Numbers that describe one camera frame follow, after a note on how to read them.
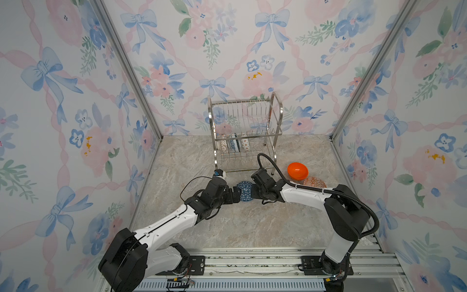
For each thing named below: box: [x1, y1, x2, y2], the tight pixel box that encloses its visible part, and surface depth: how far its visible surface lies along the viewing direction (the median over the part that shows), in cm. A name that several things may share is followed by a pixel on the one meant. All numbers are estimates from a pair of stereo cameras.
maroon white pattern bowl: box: [220, 139, 229, 154], surface depth 102 cm
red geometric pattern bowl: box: [302, 176, 328, 188], surface depth 97 cm
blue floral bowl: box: [229, 139, 239, 153], surface depth 102 cm
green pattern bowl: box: [240, 138, 250, 152], surface depth 102 cm
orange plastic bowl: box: [287, 161, 309, 181], surface depth 102 cm
